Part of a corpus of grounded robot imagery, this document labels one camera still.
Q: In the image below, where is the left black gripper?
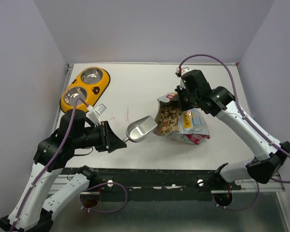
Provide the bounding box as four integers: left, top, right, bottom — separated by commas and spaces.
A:
73, 120, 128, 152

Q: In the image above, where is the metal food scoop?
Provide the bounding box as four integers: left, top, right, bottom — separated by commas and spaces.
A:
122, 116, 157, 143

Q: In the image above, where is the pet food bag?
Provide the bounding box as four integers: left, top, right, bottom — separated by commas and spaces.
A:
154, 92, 210, 145

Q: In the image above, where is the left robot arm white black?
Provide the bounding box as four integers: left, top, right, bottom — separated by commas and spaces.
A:
0, 109, 127, 232

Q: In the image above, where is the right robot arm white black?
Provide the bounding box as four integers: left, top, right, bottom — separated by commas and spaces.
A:
175, 68, 290, 189

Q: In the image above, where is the pet food kibble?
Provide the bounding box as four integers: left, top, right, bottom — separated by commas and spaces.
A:
158, 106, 182, 136

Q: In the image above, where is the yellow double pet bowl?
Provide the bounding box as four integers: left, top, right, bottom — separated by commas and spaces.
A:
59, 67, 111, 112

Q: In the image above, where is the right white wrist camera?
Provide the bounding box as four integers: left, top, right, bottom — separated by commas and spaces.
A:
175, 67, 191, 77

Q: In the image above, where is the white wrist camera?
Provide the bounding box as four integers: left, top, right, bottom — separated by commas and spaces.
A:
87, 103, 107, 125
175, 67, 191, 77

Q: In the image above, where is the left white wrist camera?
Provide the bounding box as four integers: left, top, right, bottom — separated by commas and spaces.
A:
87, 103, 107, 125

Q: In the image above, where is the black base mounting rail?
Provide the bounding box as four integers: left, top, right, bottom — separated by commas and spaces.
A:
59, 166, 242, 203

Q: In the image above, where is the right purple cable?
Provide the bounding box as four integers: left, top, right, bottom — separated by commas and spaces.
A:
177, 53, 290, 211

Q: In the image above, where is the purple cable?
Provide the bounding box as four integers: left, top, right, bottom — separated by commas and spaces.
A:
177, 53, 290, 211
8, 98, 128, 232

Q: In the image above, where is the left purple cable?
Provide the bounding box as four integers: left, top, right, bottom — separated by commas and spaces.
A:
8, 98, 128, 232

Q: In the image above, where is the aluminium frame rail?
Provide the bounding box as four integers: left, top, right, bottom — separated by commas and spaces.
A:
28, 174, 80, 195

